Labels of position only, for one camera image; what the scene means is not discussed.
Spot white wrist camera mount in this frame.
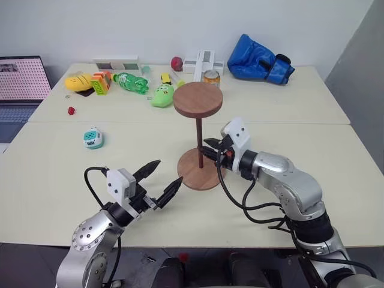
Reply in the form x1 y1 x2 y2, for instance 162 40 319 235
106 168 142 220
224 117 251 175

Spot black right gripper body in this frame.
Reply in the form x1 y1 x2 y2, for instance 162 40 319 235
214 134 235 172

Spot green plastic bottle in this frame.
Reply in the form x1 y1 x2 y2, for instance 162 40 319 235
112 72 150 95

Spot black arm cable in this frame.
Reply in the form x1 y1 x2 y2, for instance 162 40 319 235
216 161 377 278
83 166 122 288

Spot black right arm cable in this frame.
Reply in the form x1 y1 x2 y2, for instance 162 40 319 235
216 161 377 278

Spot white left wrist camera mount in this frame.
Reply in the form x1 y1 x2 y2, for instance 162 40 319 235
106 168 142 220

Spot long white box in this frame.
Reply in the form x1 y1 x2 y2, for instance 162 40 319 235
92 55 140 76

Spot green plush toy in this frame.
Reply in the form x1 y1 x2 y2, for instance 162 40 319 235
150 83 176 109

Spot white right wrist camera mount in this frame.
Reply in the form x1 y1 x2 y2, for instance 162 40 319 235
224 117 251 175

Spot orange drink can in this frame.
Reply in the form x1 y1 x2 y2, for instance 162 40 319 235
203 70 221 89

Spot white and teal toy robot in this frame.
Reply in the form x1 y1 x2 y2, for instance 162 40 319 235
82 126 105 150

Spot yellow plush toy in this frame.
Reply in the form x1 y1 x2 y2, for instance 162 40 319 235
65 73 94 92

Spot open laptop computer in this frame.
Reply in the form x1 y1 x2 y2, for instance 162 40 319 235
0 55 50 154

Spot orange and green toy block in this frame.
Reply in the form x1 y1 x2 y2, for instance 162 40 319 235
91 71 113 97

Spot white tube with green cap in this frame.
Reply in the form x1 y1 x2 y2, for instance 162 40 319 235
170 70 185 88

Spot white cross-shaped box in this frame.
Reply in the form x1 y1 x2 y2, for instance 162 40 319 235
182 49 225 82

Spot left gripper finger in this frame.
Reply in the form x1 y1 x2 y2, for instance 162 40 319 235
155 176 184 209
133 160 163 184

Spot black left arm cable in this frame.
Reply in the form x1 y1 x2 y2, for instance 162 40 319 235
83 166 122 288

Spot red apple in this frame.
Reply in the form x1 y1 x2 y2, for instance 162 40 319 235
170 56 184 72

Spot blue boxing glove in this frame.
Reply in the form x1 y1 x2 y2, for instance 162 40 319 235
227 33 296 86

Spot wooden pole with round disc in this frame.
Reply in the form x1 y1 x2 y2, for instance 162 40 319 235
173 82 223 169

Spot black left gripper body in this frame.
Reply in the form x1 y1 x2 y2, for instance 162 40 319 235
130 182 159 214

